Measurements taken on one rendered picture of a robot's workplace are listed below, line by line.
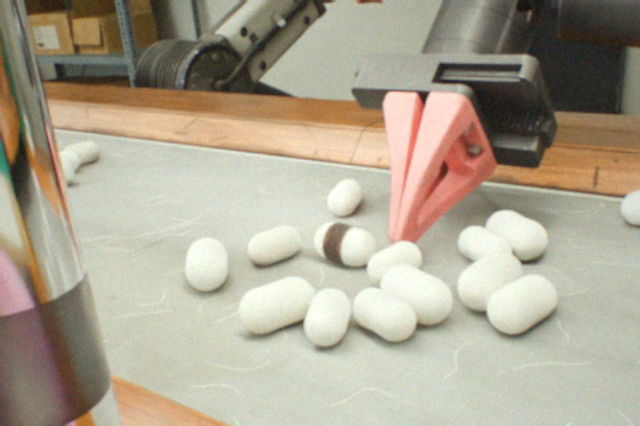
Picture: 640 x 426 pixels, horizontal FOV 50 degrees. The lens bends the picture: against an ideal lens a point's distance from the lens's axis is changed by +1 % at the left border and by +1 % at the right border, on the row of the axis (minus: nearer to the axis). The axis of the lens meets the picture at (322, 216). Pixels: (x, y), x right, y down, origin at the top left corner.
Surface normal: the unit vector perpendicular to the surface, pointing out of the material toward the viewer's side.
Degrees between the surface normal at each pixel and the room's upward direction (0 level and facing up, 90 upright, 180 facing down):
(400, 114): 62
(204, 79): 89
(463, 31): 41
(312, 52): 90
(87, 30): 80
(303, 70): 89
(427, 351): 0
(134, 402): 0
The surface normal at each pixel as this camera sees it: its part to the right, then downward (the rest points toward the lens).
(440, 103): -0.55, -0.13
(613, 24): -0.42, 0.78
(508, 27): 0.38, -0.18
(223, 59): 0.72, 0.18
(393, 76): -0.43, -0.48
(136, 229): -0.08, -0.93
